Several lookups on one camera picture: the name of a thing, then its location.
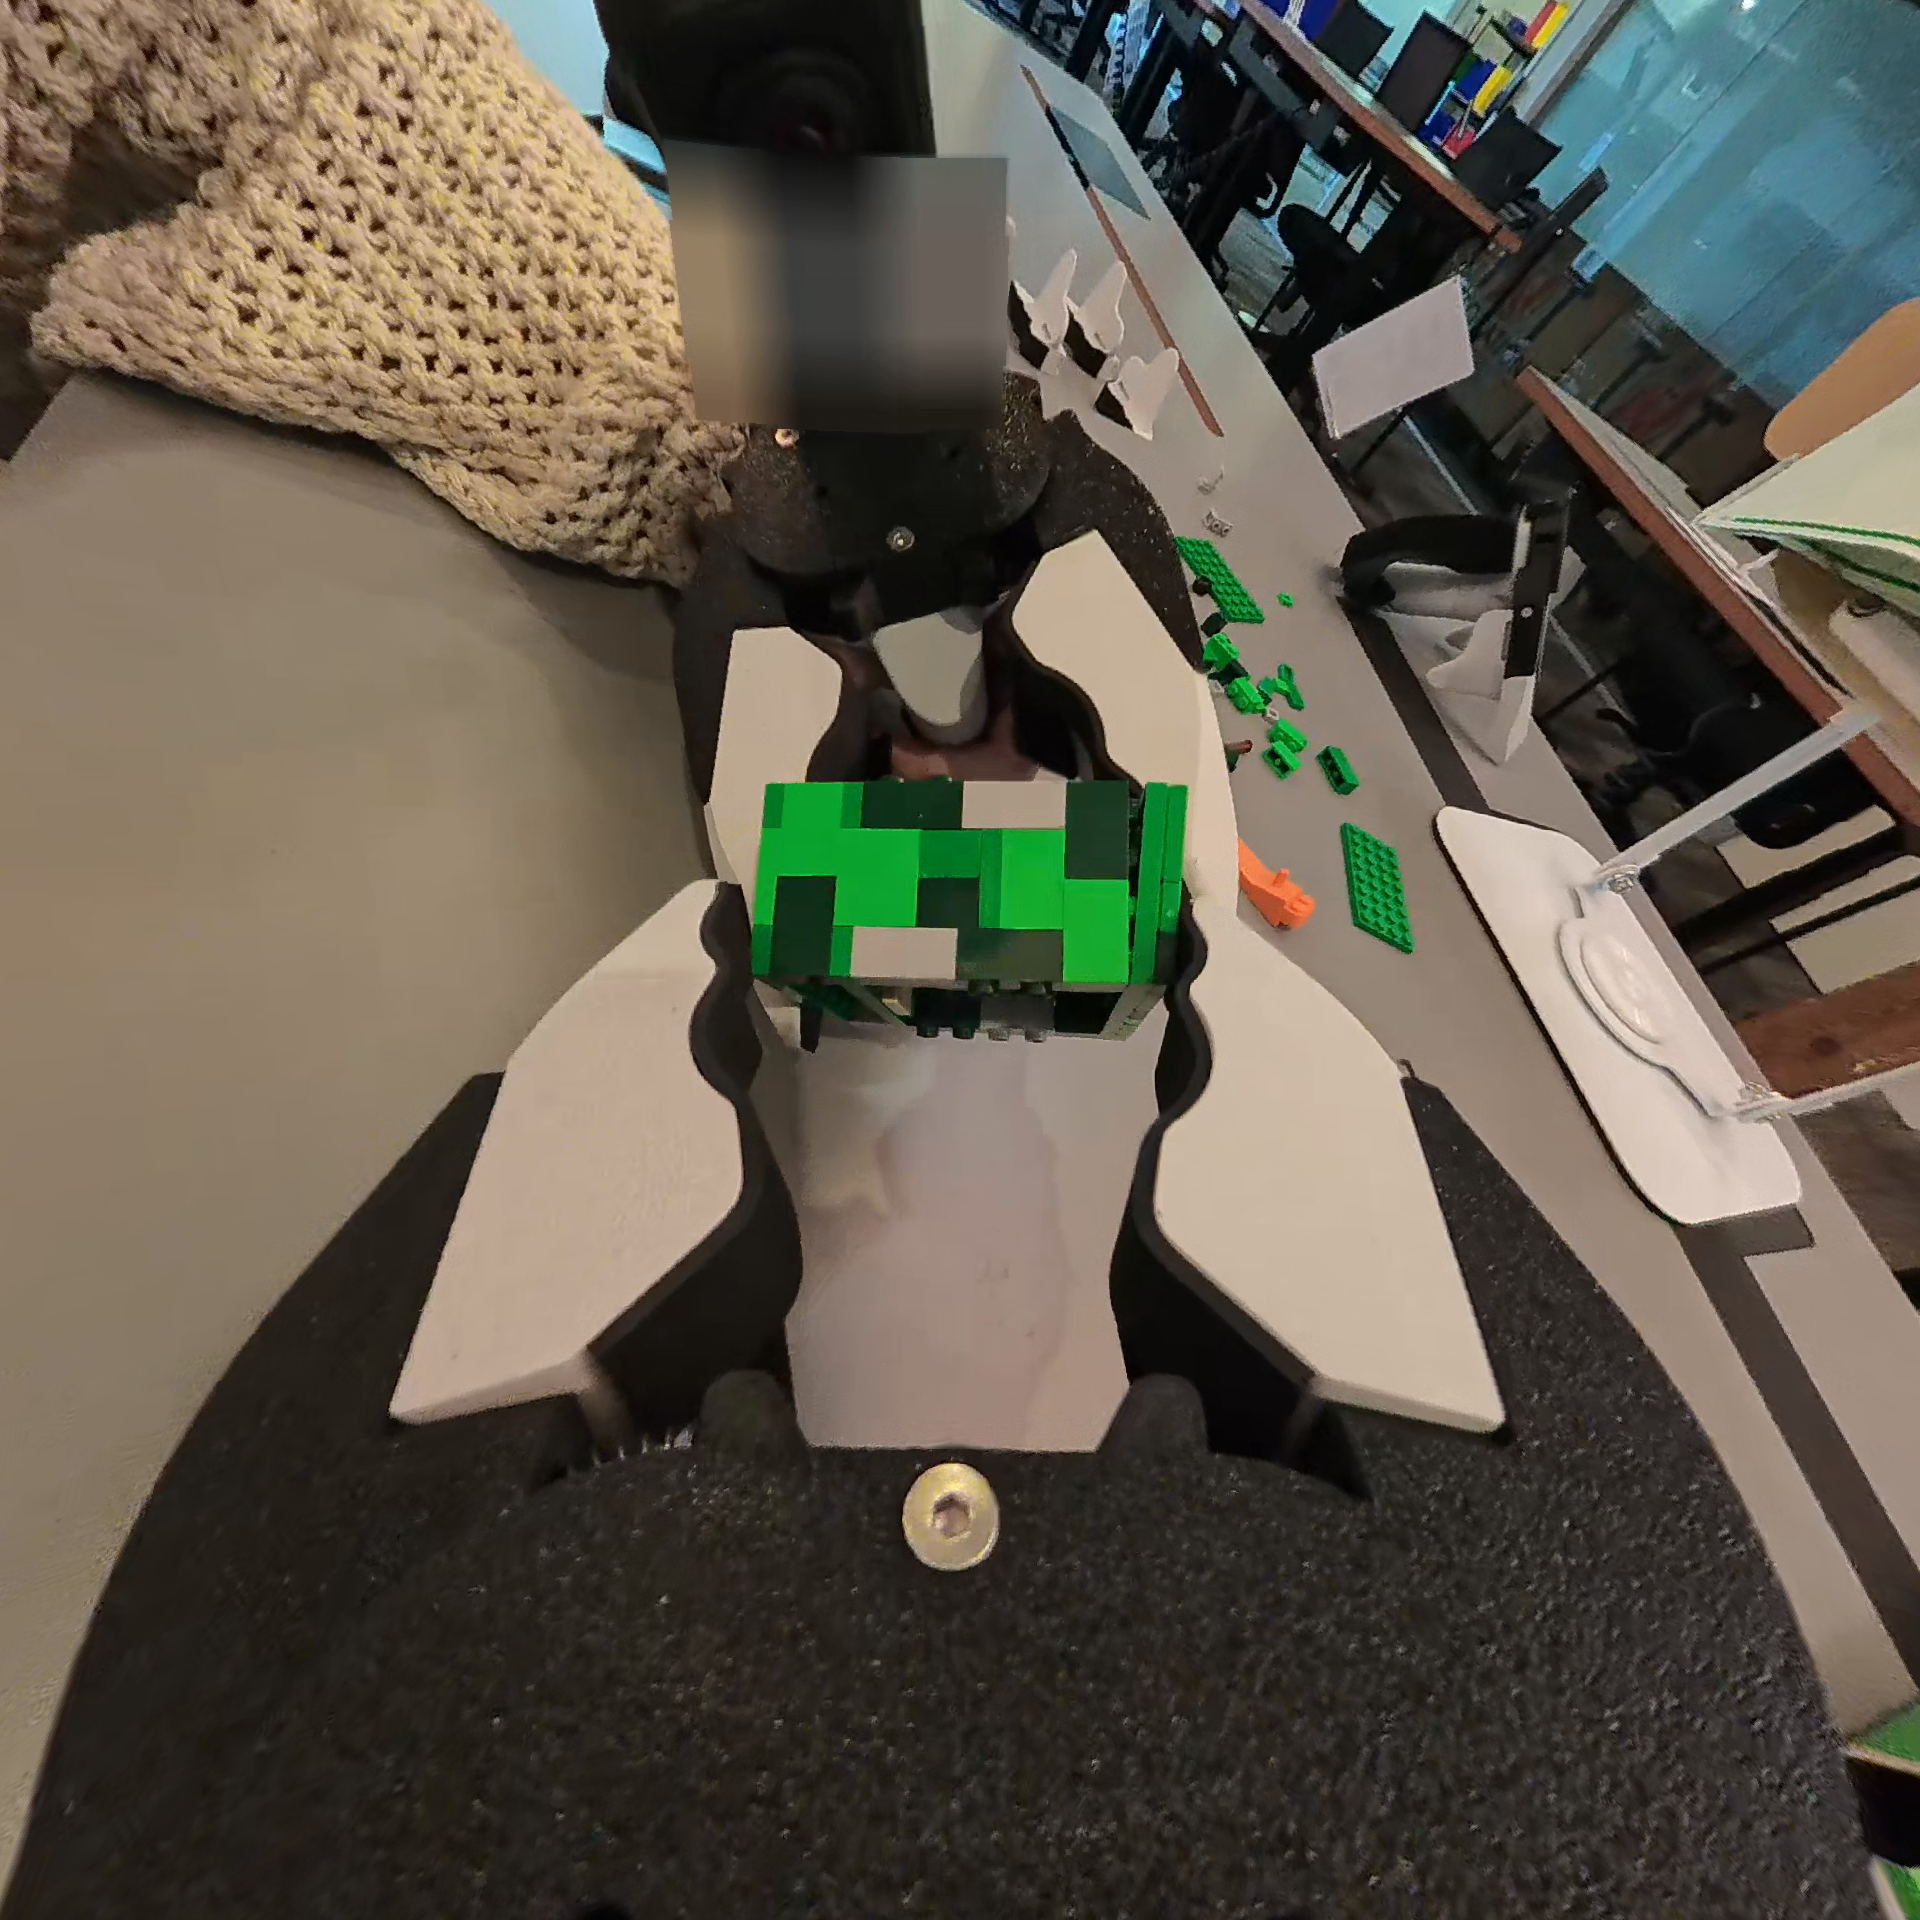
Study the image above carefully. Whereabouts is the row of office desks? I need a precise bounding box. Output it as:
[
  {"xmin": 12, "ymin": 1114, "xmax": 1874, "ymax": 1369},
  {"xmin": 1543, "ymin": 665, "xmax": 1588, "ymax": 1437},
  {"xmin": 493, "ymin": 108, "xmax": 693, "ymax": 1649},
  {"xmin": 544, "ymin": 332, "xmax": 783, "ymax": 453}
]
[{"xmin": 1199, "ymin": 0, "xmax": 1525, "ymax": 248}]

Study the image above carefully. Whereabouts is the flat grey tablet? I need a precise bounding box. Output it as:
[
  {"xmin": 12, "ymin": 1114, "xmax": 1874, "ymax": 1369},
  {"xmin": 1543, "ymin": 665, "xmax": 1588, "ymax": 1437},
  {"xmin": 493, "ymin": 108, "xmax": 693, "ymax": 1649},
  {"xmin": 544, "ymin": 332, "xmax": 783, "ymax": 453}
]
[{"xmin": 1051, "ymin": 97, "xmax": 1160, "ymax": 217}]

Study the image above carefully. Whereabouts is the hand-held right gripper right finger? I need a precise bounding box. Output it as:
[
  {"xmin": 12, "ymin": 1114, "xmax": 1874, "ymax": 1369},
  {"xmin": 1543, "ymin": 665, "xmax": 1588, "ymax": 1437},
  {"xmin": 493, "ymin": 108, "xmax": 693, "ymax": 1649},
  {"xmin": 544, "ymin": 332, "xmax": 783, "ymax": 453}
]
[{"xmin": 1115, "ymin": 916, "xmax": 1506, "ymax": 1455}]

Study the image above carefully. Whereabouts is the group of black office chairs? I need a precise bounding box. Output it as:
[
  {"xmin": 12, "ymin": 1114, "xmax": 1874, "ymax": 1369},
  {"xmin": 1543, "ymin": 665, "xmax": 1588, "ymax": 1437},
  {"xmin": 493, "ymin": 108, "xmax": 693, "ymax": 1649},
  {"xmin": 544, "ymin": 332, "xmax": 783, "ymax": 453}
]
[{"xmin": 1051, "ymin": 0, "xmax": 1605, "ymax": 348}]

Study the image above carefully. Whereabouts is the black and white device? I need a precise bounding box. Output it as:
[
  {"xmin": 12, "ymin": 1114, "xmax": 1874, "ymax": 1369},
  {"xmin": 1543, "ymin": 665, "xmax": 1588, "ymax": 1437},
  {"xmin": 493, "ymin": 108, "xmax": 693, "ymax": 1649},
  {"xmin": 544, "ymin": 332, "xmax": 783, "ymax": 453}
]
[{"xmin": 1338, "ymin": 486, "xmax": 1576, "ymax": 767}]

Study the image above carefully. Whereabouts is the green lego block model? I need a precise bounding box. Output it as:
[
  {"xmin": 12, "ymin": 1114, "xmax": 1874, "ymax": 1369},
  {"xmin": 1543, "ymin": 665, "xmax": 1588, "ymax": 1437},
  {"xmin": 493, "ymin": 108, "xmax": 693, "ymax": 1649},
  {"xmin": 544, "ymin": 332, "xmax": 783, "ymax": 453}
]
[{"xmin": 751, "ymin": 777, "xmax": 1192, "ymax": 1051}]

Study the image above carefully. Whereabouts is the person's left hand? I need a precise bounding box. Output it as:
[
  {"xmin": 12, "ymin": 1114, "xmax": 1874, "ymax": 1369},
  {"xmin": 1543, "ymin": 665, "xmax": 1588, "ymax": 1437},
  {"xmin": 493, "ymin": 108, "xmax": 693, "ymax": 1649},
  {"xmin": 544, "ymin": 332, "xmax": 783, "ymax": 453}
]
[{"xmin": 885, "ymin": 706, "xmax": 1058, "ymax": 785}]

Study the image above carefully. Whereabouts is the white book stand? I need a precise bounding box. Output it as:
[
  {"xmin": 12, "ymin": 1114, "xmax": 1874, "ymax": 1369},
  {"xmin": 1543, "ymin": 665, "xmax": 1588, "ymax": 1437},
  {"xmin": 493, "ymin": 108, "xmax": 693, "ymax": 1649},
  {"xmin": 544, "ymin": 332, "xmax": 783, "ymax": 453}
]
[{"xmin": 1433, "ymin": 709, "xmax": 1883, "ymax": 1224}]

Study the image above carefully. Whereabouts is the person's left forearm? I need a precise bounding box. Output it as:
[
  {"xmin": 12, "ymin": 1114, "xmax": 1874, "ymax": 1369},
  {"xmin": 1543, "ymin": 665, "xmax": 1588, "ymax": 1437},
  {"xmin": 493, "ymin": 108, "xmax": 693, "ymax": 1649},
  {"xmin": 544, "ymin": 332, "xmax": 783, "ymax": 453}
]
[{"xmin": 0, "ymin": 0, "xmax": 746, "ymax": 590}]

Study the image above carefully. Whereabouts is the lego instruction booklet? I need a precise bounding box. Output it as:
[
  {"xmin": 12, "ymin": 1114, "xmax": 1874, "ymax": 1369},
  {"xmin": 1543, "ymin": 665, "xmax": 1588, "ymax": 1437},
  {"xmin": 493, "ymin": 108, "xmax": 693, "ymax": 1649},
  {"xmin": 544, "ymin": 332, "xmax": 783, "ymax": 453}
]
[{"xmin": 1693, "ymin": 388, "xmax": 1920, "ymax": 640}]

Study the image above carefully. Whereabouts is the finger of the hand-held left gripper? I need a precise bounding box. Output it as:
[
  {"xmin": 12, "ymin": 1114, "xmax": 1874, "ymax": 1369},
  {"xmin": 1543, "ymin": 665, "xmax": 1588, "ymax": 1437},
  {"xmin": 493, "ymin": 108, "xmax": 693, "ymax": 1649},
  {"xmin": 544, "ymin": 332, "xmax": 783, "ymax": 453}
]
[
  {"xmin": 709, "ymin": 620, "xmax": 856, "ymax": 902},
  {"xmin": 1008, "ymin": 533, "xmax": 1248, "ymax": 921}
]

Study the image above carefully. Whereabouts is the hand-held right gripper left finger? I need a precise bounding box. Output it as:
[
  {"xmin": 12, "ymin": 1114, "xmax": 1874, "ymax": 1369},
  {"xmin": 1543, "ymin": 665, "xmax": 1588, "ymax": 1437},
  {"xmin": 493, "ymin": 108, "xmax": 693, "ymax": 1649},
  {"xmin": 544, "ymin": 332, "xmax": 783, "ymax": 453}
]
[{"xmin": 389, "ymin": 878, "xmax": 806, "ymax": 1432}]

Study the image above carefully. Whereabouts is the pile of lego pieces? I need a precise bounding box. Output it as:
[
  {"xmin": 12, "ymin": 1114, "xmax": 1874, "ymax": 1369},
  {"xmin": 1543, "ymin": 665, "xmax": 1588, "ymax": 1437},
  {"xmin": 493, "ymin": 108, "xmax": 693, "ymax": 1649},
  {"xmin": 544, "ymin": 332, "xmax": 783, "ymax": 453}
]
[{"xmin": 1199, "ymin": 590, "xmax": 1357, "ymax": 798}]

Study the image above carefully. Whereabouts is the tan wooden chair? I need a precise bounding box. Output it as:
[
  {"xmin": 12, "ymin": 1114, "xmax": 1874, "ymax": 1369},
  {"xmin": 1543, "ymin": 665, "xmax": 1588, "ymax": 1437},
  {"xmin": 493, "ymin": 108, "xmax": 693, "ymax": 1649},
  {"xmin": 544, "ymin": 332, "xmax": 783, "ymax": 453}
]
[{"xmin": 1764, "ymin": 302, "xmax": 1920, "ymax": 460}]

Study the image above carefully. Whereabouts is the white paper sheet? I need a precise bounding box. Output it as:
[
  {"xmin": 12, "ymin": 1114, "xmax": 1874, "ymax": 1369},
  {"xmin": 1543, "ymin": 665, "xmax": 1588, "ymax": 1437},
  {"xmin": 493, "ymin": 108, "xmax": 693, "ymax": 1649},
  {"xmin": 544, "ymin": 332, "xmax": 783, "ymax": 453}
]
[{"xmin": 1311, "ymin": 278, "xmax": 1478, "ymax": 440}]

